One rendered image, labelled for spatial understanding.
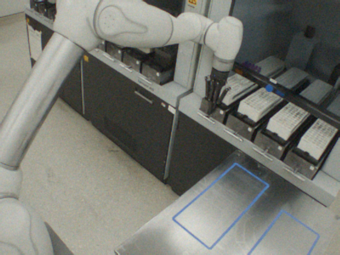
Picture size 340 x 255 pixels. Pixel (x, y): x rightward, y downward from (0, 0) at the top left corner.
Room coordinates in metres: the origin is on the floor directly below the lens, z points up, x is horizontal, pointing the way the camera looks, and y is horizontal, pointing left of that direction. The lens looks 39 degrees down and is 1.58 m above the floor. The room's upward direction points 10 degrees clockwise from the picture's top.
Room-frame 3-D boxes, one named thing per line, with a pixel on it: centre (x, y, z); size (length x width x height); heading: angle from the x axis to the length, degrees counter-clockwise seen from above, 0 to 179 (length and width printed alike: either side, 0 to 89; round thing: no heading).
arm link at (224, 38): (1.18, -0.12, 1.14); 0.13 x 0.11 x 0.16; 58
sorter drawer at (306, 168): (1.17, -0.70, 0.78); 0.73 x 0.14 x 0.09; 144
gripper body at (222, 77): (1.17, -0.14, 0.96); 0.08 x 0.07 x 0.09; 55
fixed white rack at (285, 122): (1.15, -0.50, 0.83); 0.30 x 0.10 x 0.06; 144
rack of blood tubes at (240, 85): (1.33, -0.25, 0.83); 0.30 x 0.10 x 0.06; 144
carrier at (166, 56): (1.48, 0.13, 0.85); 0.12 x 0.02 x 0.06; 55
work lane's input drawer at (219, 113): (1.44, -0.33, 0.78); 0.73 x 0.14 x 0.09; 144
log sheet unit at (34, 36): (2.19, 1.29, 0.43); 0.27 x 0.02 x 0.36; 54
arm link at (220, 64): (1.17, -0.14, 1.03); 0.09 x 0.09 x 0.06
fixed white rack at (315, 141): (1.06, -0.62, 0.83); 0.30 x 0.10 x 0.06; 144
